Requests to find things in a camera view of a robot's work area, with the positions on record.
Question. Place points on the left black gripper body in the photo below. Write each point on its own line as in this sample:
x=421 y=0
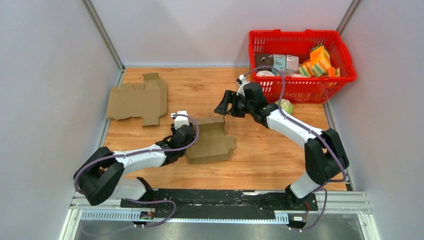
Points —
x=192 y=139

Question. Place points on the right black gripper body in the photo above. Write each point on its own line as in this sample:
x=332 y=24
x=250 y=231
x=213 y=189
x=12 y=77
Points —
x=240 y=106

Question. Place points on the brown cardboard paper box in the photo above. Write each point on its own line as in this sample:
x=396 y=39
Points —
x=213 y=144

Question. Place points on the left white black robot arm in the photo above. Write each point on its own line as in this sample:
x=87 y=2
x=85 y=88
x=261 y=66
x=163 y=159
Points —
x=100 y=175

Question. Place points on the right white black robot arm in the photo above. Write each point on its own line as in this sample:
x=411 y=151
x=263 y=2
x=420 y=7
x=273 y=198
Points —
x=324 y=153

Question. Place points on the white round lid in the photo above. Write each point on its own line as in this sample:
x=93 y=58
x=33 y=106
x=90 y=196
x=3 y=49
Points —
x=264 y=73

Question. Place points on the green toy cabbage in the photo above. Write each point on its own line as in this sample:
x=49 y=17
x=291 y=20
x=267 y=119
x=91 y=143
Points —
x=285 y=105

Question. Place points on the brown round toy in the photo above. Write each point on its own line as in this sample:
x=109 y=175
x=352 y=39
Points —
x=263 y=60

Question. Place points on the flat unfolded cardboard sheet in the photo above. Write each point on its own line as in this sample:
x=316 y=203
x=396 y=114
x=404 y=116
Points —
x=147 y=100

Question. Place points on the teal small carton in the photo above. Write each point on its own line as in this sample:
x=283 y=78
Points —
x=279 y=62

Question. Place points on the red plastic shopping basket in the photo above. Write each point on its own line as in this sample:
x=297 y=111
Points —
x=296 y=88

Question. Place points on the grey small carton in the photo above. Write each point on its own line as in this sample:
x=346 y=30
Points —
x=292 y=63

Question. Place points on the orange green striped sponge stack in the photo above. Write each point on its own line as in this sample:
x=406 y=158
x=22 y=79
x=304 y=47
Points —
x=318 y=64

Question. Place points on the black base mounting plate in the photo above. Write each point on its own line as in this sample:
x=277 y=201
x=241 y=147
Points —
x=220 y=204

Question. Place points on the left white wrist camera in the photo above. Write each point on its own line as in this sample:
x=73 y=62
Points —
x=180 y=119

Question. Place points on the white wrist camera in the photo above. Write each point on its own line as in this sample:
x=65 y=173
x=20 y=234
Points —
x=180 y=119
x=241 y=81

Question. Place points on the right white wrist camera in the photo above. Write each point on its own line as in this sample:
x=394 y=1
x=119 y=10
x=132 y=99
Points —
x=241 y=81

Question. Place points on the aluminium frame rail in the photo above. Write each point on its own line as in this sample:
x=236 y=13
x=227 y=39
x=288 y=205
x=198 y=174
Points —
x=341 y=215

